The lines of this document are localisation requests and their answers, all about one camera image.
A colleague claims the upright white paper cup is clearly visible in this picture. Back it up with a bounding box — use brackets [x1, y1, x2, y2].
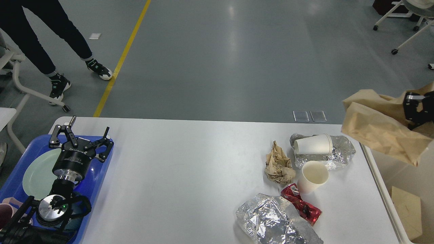
[297, 161, 330, 194]

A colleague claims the pink home mug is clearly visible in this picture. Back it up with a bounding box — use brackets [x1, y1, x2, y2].
[0, 197, 23, 229]

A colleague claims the person in dark trousers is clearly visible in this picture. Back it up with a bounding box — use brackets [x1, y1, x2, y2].
[0, 0, 113, 105]

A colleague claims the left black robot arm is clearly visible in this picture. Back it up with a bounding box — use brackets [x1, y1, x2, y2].
[1, 116, 114, 244]

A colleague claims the aluminium foil sheet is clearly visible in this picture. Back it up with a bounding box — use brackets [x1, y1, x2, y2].
[236, 193, 324, 244]

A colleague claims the crumpled brown paper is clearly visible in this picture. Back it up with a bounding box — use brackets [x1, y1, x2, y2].
[264, 141, 296, 185]

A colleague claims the dark teal home mug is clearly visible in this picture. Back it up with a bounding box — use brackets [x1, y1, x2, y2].
[64, 192, 92, 231]

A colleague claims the small crumpled foil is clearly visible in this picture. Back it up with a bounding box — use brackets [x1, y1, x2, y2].
[290, 134, 356, 170]

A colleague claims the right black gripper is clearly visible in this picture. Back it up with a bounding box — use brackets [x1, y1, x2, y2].
[403, 91, 434, 130]

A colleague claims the white side table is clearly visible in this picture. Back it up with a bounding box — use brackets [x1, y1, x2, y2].
[0, 108, 26, 155]

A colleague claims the light green plate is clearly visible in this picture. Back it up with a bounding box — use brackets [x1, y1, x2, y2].
[23, 148, 72, 200]

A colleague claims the white chair frame left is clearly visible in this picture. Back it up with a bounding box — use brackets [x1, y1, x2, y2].
[1, 35, 70, 113]

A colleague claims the blue plastic tray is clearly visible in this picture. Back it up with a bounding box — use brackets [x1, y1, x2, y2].
[0, 135, 114, 244]

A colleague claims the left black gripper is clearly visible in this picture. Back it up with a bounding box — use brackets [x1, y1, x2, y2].
[48, 116, 114, 182]

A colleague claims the large brown paper bag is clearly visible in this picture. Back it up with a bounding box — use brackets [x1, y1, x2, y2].
[341, 89, 433, 166]

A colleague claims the beige plastic bin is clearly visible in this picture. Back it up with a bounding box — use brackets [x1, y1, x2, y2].
[360, 142, 434, 244]

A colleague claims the red snack wrapper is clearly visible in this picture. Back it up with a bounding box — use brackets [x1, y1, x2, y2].
[280, 183, 322, 226]

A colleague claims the lying white paper cup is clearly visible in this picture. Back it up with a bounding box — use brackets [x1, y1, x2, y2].
[293, 134, 332, 155]

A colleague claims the white chair base right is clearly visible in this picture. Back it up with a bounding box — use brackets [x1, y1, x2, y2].
[372, 0, 434, 70]

